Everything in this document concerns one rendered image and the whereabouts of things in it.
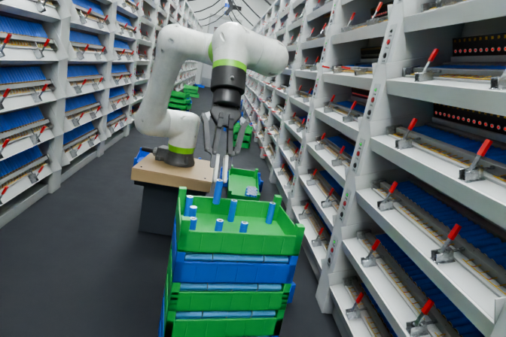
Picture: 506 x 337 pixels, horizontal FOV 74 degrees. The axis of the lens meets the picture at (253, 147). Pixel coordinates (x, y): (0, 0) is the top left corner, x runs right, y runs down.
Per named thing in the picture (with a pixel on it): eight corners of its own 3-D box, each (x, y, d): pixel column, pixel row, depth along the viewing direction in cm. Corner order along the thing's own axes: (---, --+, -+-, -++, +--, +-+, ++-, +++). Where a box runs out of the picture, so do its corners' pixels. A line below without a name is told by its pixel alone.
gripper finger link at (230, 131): (225, 116, 90) (230, 116, 90) (225, 157, 88) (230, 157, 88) (228, 112, 86) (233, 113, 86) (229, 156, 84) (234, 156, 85)
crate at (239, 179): (257, 204, 214) (260, 195, 210) (226, 200, 211) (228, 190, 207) (256, 177, 239) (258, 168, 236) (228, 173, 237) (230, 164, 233)
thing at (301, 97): (310, 114, 188) (307, 89, 184) (290, 101, 246) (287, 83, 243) (345, 108, 189) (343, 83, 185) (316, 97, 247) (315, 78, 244)
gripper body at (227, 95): (239, 99, 94) (236, 132, 92) (208, 94, 91) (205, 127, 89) (246, 91, 86) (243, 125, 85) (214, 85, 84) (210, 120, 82)
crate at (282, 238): (176, 252, 76) (181, 220, 74) (175, 212, 94) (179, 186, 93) (298, 256, 84) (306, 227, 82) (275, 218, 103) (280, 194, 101)
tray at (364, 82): (373, 91, 116) (372, 63, 113) (323, 81, 174) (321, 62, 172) (429, 81, 117) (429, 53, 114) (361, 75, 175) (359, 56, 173)
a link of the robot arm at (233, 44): (206, 26, 94) (225, 8, 85) (244, 40, 101) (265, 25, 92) (202, 73, 92) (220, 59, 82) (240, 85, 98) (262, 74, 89)
